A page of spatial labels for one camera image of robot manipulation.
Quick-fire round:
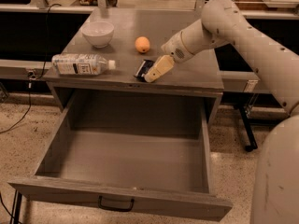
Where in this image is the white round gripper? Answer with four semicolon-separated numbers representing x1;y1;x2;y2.
144;32;191;83

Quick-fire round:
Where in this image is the dark blue rxbar wrapper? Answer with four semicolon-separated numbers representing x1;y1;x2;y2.
135;60;154;79

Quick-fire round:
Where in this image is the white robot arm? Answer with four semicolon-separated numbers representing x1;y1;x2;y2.
145;0;299;224

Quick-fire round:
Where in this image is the open grey top drawer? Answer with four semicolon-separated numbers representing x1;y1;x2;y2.
9;90;233;221

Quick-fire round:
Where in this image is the orange fruit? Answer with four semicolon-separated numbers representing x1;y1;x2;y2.
135;36;150;53

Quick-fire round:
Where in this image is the grey wooden cabinet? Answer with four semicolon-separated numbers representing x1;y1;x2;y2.
44;8;223;122

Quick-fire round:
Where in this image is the white ceramic bowl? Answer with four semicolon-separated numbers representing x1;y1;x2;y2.
81;21;114;48

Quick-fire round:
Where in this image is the clear plastic water bottle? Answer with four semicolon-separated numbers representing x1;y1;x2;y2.
51;53;116;76

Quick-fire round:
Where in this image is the wooden box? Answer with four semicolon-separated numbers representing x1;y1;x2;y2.
235;0;266;10

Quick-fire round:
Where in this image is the black power cable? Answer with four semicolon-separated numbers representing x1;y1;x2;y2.
0;3;63;135

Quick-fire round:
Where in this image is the black drawer handle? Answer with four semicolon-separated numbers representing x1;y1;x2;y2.
97;196;135;212

